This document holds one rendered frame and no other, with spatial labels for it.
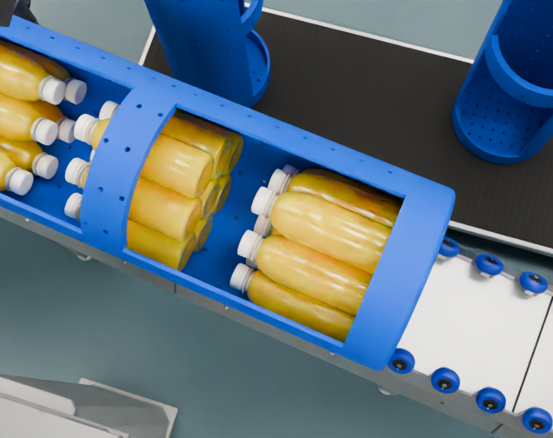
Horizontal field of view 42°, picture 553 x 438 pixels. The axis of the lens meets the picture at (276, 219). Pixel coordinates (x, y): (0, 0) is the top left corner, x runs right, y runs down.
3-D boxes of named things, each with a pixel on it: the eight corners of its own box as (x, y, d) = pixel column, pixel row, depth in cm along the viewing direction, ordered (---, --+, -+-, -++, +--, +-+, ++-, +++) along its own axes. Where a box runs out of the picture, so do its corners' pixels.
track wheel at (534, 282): (544, 298, 116) (550, 288, 115) (517, 287, 116) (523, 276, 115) (543, 286, 120) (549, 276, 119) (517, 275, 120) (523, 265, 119)
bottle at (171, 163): (196, 173, 99) (76, 123, 101) (191, 209, 104) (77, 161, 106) (218, 145, 104) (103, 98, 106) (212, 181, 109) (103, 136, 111)
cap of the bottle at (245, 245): (247, 255, 103) (236, 251, 103) (249, 261, 107) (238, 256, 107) (258, 231, 104) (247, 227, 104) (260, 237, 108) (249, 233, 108)
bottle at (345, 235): (403, 227, 97) (275, 175, 99) (383, 275, 96) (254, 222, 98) (397, 235, 104) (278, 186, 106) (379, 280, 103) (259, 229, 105)
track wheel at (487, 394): (509, 403, 111) (511, 394, 112) (482, 390, 111) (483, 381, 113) (497, 420, 113) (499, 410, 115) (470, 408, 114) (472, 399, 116)
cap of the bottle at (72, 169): (75, 190, 109) (64, 186, 109) (89, 177, 112) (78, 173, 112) (76, 170, 106) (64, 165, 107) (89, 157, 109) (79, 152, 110)
